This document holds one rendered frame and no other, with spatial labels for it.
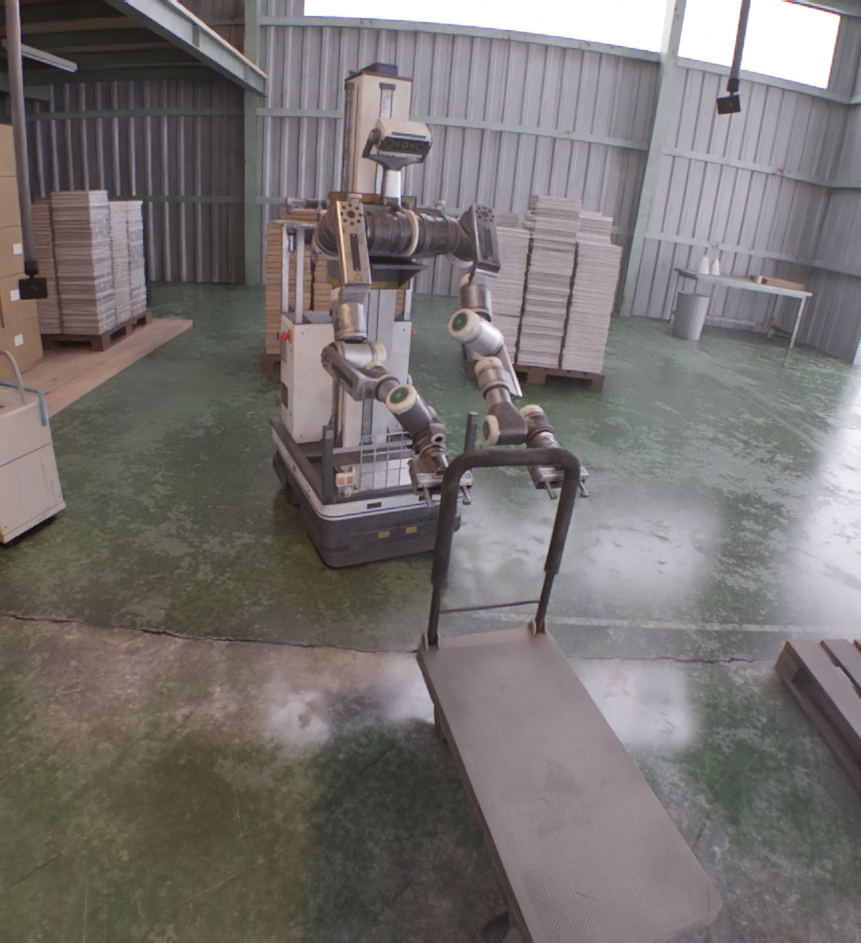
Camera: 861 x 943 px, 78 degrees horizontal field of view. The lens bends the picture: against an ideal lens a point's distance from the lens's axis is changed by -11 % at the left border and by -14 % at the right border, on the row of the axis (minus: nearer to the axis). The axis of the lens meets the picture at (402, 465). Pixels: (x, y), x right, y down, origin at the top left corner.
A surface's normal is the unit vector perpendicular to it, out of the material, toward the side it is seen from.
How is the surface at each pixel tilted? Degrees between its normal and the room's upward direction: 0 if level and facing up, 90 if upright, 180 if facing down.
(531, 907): 0
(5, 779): 0
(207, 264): 90
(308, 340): 90
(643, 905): 0
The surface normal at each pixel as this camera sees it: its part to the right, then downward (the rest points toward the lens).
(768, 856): 0.07, -0.90
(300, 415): 0.41, 0.41
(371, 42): -0.02, 0.42
